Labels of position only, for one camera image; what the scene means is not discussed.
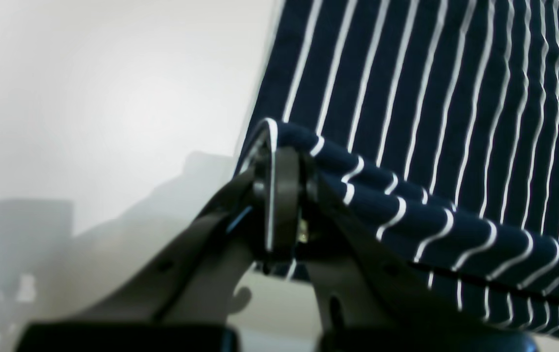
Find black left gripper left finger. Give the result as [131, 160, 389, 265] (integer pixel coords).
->
[16, 148, 289, 352]

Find navy white striped T-shirt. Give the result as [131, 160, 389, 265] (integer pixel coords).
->
[235, 0, 559, 338]

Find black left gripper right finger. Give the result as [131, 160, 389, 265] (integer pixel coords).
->
[287, 149, 538, 352]

